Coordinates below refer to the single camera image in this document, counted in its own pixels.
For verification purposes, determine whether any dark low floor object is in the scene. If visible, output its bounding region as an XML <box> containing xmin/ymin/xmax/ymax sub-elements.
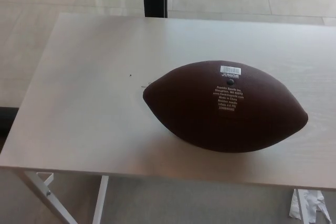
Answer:
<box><xmin>0</xmin><ymin>106</ymin><xmax>19</xmax><ymax>131</ymax></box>

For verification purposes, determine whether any brown junior football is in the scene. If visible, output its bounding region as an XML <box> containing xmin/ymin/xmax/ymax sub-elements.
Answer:
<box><xmin>143</xmin><ymin>60</ymin><xmax>309</xmax><ymax>154</ymax></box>

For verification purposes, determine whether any white metal table frame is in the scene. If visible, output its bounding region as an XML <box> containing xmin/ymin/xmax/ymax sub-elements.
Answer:
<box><xmin>15</xmin><ymin>170</ymin><xmax>110</xmax><ymax>224</ymax></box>

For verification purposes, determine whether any white crumpled paper scrap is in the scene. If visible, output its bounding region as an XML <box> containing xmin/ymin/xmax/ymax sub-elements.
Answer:
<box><xmin>288</xmin><ymin>189</ymin><xmax>333</xmax><ymax>224</ymax></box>

